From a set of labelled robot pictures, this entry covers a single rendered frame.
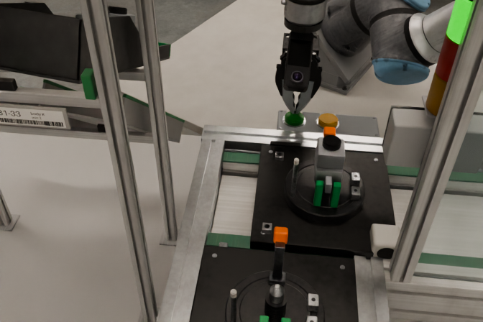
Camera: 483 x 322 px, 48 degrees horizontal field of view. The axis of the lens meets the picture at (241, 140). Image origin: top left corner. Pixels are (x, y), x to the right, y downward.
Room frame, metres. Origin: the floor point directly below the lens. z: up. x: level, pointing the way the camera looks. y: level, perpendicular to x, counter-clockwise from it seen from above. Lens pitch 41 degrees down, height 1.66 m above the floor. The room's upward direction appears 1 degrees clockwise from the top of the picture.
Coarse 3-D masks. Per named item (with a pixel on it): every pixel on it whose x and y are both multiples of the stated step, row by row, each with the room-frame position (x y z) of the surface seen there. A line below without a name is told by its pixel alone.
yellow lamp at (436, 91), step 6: (438, 78) 0.52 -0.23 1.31; (432, 84) 0.53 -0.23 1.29; (438, 84) 0.52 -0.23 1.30; (444, 84) 0.51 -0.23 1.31; (432, 90) 0.53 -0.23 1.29; (438, 90) 0.52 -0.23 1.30; (444, 90) 0.51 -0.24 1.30; (432, 96) 0.52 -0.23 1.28; (438, 96) 0.52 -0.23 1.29; (426, 102) 0.53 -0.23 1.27; (432, 102) 0.52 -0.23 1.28; (438, 102) 0.51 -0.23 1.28; (432, 108) 0.52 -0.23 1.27; (438, 108) 0.51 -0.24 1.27
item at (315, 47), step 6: (288, 24) 0.88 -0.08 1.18; (294, 24) 0.87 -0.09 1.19; (318, 24) 0.88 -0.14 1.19; (294, 30) 0.87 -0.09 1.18; (300, 30) 0.87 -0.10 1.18; (306, 30) 0.86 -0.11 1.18; (312, 30) 0.87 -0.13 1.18; (318, 36) 0.94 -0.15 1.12; (318, 42) 0.92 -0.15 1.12; (282, 48) 0.89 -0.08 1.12; (318, 48) 0.89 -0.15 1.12; (282, 54) 0.89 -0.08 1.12; (312, 54) 0.87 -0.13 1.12; (282, 60) 0.87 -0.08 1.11; (312, 60) 0.87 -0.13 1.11; (318, 60) 0.87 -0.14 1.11; (282, 66) 0.87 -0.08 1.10; (312, 66) 0.87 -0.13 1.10; (282, 72) 0.87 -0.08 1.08; (312, 72) 0.87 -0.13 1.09
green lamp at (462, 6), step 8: (456, 0) 0.53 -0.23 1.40; (464, 0) 0.52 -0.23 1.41; (456, 8) 0.53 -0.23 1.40; (464, 8) 0.52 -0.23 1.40; (456, 16) 0.52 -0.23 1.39; (464, 16) 0.51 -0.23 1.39; (448, 24) 0.54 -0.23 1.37; (456, 24) 0.52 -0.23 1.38; (464, 24) 0.51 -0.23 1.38; (448, 32) 0.53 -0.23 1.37; (456, 32) 0.52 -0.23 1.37; (456, 40) 0.52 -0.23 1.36
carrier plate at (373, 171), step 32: (288, 160) 0.74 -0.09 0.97; (352, 160) 0.75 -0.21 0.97; (384, 160) 0.75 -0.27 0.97; (256, 192) 0.66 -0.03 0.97; (384, 192) 0.66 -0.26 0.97; (256, 224) 0.59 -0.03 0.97; (288, 224) 0.59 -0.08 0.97; (320, 224) 0.59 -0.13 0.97; (352, 224) 0.59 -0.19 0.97; (352, 256) 0.54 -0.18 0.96
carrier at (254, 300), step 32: (224, 256) 0.52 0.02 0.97; (256, 256) 0.52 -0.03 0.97; (288, 256) 0.52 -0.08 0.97; (320, 256) 0.52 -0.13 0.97; (224, 288) 0.46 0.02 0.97; (256, 288) 0.45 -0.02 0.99; (288, 288) 0.45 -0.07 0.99; (320, 288) 0.46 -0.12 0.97; (352, 288) 0.46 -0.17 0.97; (192, 320) 0.41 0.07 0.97; (224, 320) 0.41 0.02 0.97; (256, 320) 0.40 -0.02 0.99; (288, 320) 0.37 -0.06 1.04; (320, 320) 0.40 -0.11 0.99; (352, 320) 0.41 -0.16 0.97
